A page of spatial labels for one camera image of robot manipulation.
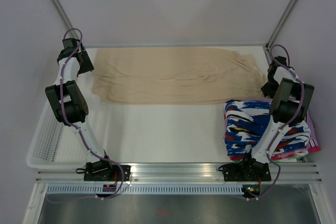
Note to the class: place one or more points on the right aluminium frame post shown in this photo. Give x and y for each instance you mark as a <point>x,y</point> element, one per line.
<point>289,8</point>

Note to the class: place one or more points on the white slotted cable duct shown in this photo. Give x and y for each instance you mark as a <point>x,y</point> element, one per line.
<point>146,189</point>

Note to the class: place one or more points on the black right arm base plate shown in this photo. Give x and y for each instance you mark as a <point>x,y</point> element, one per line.
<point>239,173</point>

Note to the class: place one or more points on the folded clothes stack underneath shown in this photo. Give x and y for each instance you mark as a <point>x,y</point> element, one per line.
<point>313,145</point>

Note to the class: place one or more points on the beige trousers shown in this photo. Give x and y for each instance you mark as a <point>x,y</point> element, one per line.
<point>175,75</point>

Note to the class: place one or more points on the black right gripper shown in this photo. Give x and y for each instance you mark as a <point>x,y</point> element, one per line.
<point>266,90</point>

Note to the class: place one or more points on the aluminium mounting rail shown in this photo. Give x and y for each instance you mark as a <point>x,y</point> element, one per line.
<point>187,173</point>

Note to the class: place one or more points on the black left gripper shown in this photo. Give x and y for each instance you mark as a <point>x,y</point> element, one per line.
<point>88,65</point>

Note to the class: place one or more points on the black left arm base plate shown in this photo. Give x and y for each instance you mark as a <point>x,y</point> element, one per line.
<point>103,173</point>

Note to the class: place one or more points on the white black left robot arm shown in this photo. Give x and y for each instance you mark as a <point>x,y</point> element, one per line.
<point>67,101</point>

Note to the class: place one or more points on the blue patterned folded trousers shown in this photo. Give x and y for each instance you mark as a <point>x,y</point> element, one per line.
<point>244,129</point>

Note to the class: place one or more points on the white perforated plastic basket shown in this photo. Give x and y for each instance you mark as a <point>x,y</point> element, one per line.
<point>54,146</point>

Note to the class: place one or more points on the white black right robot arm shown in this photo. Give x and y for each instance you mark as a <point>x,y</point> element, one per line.
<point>289,106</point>

